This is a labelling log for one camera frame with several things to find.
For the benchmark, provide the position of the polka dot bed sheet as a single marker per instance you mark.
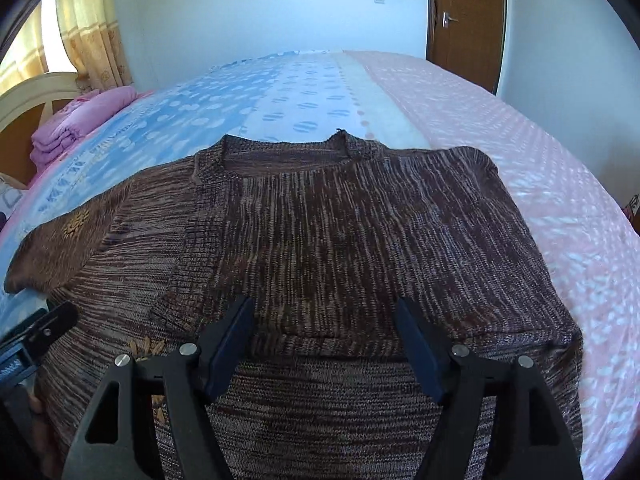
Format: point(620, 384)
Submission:
point(590, 248)

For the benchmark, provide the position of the yellow patterned curtain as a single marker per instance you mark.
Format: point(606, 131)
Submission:
point(77, 36)

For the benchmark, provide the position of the brown knit sweater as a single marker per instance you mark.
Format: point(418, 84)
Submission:
point(325, 237)

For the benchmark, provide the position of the person left hand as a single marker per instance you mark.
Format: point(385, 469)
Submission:
point(41, 437)

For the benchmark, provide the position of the brown wooden door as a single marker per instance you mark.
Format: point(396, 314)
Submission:
point(466, 37)

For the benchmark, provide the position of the cream wooden headboard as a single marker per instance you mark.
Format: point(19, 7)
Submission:
point(24, 108)

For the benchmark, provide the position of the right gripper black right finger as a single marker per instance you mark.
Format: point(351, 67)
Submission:
point(529, 438)

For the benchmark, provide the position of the folded pink blanket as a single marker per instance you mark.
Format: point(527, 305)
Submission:
point(76, 120)

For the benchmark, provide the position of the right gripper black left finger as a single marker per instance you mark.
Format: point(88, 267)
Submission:
point(116, 438)

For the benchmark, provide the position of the patterned pillow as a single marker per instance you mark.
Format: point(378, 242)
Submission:
point(11, 193)

